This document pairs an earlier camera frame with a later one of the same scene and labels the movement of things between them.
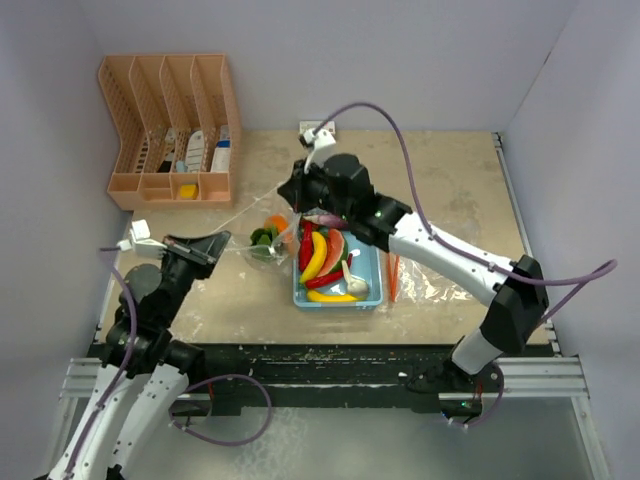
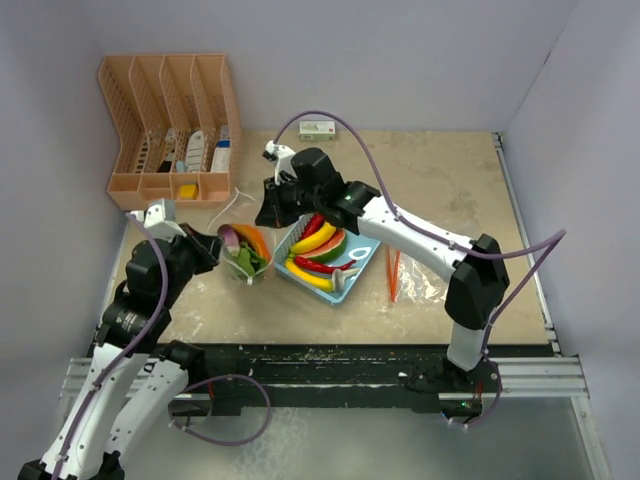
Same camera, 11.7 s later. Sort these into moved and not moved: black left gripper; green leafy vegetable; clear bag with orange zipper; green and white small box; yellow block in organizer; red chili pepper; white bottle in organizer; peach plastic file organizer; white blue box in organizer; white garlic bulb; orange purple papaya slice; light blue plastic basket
Moved: orange purple papaya slice; white garlic bulb; green leafy vegetable; red chili pepper; light blue plastic basket
Not moved: white bottle in organizer; peach plastic file organizer; clear bag with orange zipper; black left gripper; green and white small box; white blue box in organizer; yellow block in organizer
